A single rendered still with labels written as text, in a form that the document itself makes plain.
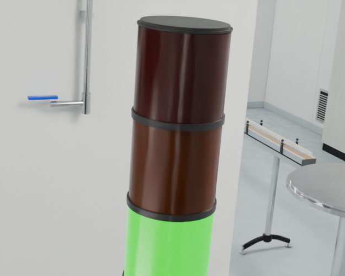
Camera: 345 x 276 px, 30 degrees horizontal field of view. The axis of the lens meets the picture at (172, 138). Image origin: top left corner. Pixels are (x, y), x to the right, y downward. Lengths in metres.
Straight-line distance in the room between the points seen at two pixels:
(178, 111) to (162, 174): 0.04
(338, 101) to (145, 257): 7.70
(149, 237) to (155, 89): 0.08
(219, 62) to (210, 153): 0.05
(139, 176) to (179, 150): 0.03
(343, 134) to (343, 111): 0.27
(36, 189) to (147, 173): 1.56
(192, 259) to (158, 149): 0.07
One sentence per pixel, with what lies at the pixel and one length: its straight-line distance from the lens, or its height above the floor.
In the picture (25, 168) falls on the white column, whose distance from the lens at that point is 1.87.
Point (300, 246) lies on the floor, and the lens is 5.64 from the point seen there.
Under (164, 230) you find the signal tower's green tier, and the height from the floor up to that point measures 2.24.
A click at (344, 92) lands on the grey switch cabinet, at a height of 0.80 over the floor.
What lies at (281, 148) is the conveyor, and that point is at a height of 0.93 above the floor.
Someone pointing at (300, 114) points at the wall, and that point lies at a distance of 9.37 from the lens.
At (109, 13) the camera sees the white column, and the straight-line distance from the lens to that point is 1.82.
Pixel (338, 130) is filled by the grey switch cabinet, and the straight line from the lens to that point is 8.06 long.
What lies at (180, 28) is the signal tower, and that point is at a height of 2.35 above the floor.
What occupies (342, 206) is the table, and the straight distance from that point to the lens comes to 4.05.
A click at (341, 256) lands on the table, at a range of 4.55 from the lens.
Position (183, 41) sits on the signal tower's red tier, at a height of 2.34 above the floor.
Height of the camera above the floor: 2.39
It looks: 17 degrees down
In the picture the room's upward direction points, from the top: 4 degrees clockwise
